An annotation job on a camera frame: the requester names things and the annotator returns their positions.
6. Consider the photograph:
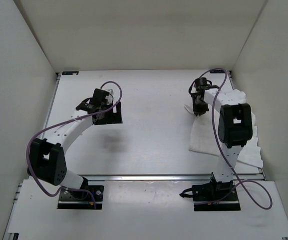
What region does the white pleated skirt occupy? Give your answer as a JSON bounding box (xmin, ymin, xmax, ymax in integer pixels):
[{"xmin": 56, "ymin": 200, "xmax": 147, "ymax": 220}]
[{"xmin": 184, "ymin": 104, "xmax": 220, "ymax": 157}]

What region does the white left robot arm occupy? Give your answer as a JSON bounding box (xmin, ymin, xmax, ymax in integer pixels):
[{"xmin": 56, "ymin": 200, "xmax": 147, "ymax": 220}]
[{"xmin": 26, "ymin": 88, "xmax": 122, "ymax": 199}]

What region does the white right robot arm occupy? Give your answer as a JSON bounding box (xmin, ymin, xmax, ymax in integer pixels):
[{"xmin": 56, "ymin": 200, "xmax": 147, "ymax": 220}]
[{"xmin": 189, "ymin": 77, "xmax": 253, "ymax": 200}]

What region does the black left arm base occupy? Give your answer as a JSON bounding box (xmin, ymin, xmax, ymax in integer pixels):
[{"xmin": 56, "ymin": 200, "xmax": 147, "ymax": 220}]
[{"xmin": 57, "ymin": 185, "xmax": 104, "ymax": 210}]

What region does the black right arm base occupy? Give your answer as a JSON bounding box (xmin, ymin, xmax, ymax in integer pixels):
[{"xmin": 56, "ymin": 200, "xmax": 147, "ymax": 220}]
[{"xmin": 179, "ymin": 181, "xmax": 241, "ymax": 212}]

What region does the left corner label sticker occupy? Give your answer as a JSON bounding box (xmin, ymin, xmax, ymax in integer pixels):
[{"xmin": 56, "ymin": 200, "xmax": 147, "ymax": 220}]
[{"xmin": 61, "ymin": 71, "xmax": 79, "ymax": 76}]

